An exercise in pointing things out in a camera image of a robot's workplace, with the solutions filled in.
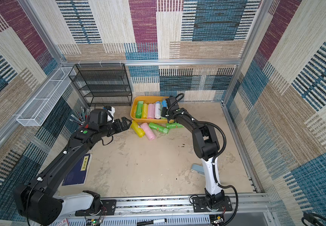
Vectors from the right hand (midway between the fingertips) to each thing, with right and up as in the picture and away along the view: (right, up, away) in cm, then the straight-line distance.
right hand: (166, 113), depth 102 cm
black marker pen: (-7, -53, -33) cm, 63 cm away
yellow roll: (-16, 0, +3) cm, 16 cm away
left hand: (-22, -7, -23) cm, 33 cm away
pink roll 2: (-11, -15, -3) cm, 19 cm away
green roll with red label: (+6, -9, 0) cm, 11 cm away
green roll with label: (-20, +3, +6) cm, 22 cm away
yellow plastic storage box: (-10, +12, +13) cm, 20 cm away
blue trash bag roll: (-1, +7, +1) cm, 7 cm away
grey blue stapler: (+19, -33, -17) cm, 42 cm away
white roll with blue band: (-6, +2, +3) cm, 7 cm away
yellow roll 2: (-20, -12, -2) cm, 23 cm away
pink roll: (-11, +1, +3) cm, 12 cm away
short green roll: (-5, -11, 0) cm, 12 cm away
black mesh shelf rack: (-49, +22, +7) cm, 54 cm away
